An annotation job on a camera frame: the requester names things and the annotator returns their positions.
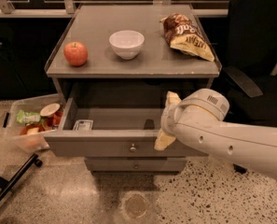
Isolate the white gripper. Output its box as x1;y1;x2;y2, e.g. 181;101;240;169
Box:
154;91;187;151

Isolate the grey top drawer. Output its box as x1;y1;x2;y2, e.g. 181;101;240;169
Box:
45;98;201;158

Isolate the grey drawer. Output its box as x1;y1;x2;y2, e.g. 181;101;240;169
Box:
85;157;187;172
45;98;201;158

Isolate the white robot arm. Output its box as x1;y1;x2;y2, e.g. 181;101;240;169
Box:
154;89;277;180

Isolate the grey drawer cabinet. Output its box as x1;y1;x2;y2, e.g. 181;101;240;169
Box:
44;3;223;173

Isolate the grey bottom drawer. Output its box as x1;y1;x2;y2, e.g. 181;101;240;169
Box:
85;157;187;172

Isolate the white paper packet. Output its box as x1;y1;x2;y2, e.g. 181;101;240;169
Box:
73;119;93;131

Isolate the white ceramic bowl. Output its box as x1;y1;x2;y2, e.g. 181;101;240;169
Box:
109;30;145;60

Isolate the brown yellow chip bag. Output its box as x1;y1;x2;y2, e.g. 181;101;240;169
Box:
159;13;215;62

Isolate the red apple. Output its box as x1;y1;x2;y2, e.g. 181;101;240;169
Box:
63;42;88;66

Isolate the small white bowl in bin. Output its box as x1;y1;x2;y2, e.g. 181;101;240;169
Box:
40;103;60;117

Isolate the black office chair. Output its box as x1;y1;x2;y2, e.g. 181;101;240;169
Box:
215;0;277;127

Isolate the clear plastic storage bin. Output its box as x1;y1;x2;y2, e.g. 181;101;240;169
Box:
5;94;63;152

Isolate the green snack bag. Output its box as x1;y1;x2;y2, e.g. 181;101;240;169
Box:
16;109;41;124

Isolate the black metal stand leg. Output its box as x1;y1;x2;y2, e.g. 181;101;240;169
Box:
0;153;43;202

